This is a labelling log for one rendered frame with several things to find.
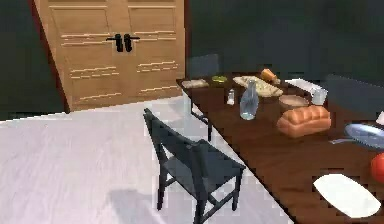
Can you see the beige patterned cloth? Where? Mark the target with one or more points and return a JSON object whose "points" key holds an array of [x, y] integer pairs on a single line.
{"points": [[257, 85]]}

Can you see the white cup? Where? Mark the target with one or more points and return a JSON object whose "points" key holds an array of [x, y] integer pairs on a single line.
{"points": [[319, 96]]}

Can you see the small white salt shaker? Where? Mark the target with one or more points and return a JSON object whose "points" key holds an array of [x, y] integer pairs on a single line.
{"points": [[230, 97]]}

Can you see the dark grey chair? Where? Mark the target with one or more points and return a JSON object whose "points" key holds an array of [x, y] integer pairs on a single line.
{"points": [[203, 65], [353, 94]]}

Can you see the black wooden chair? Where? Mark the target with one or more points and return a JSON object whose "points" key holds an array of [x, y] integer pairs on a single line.
{"points": [[196, 163]]}

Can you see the brown shallow bowl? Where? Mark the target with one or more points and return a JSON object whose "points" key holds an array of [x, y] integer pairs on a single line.
{"points": [[293, 101]]}

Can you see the grey blue pan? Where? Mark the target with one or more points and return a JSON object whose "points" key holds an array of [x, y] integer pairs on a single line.
{"points": [[366, 134]]}

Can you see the brown bread loaf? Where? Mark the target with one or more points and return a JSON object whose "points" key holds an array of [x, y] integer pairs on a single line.
{"points": [[304, 120]]}

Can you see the green round lid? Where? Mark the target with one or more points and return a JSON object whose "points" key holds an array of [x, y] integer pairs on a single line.
{"points": [[219, 79]]}

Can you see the white paper piece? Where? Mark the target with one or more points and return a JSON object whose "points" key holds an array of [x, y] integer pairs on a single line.
{"points": [[380, 118]]}

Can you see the dark brown wooden table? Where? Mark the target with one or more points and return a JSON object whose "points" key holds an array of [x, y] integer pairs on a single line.
{"points": [[286, 153]]}

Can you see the clear glass bottle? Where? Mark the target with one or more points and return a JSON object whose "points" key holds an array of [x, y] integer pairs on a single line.
{"points": [[249, 101]]}

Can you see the light wooden room door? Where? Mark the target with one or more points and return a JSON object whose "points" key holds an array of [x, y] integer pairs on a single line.
{"points": [[83, 56], [153, 56]]}

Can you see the white oblong plate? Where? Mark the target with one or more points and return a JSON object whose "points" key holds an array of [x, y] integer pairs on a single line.
{"points": [[346, 195]]}

